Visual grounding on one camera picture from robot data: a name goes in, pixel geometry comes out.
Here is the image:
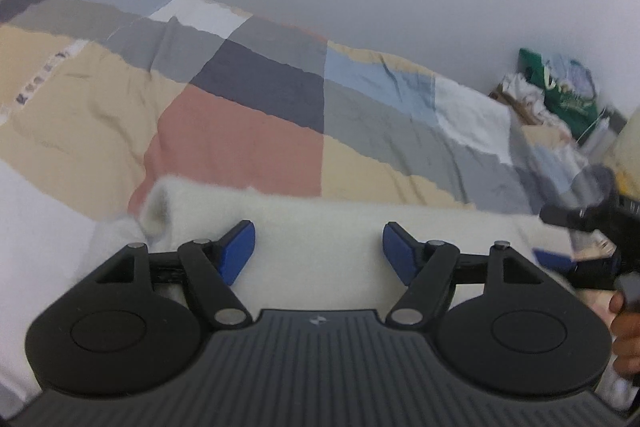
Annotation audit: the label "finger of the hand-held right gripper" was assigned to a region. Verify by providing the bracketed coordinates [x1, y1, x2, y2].
[532, 247, 622, 292]
[540, 201, 622, 234]

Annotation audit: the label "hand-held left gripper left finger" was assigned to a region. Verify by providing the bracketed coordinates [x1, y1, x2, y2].
[92, 220, 257, 329]

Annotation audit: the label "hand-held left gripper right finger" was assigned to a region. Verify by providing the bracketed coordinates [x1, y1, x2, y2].
[382, 222, 549, 328]

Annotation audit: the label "cream striped knit sweater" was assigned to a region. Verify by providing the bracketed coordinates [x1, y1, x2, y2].
[91, 177, 632, 414]

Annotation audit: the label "white crumpled clothes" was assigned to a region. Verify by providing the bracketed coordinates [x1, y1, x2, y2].
[499, 74, 567, 128]

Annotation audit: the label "person's right hand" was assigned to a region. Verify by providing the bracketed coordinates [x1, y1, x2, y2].
[609, 293, 640, 378]

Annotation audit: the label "grey cloth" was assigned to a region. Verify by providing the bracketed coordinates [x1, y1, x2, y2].
[572, 164, 619, 206]

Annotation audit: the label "white bottle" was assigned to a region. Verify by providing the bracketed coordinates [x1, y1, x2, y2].
[584, 117, 614, 158]

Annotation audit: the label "cream cloth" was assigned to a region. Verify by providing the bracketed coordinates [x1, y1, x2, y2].
[606, 107, 640, 195]

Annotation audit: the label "green printed bag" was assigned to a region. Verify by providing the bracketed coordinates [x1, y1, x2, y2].
[517, 48, 601, 128]

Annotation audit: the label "patchwork bed cover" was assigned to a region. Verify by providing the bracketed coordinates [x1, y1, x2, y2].
[0, 0, 640, 408]

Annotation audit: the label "cardboard box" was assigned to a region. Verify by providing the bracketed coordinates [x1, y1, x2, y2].
[487, 89, 543, 126]

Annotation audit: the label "clear plastic bag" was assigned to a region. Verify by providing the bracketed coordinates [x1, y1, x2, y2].
[547, 54, 598, 94]

